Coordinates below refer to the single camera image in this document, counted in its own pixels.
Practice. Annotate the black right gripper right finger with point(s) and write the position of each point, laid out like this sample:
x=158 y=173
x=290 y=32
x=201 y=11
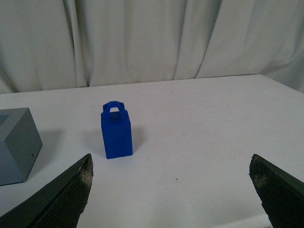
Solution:
x=281 y=194

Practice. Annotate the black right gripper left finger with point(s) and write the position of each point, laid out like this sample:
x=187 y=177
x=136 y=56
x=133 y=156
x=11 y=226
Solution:
x=59 y=204

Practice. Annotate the blue block with handle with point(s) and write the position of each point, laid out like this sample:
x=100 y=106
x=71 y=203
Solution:
x=116 y=130

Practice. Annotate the gray base block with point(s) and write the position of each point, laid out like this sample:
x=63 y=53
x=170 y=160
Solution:
x=20 y=144

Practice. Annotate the white curtain backdrop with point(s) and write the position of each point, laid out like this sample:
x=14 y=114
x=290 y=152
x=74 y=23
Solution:
x=59 y=44

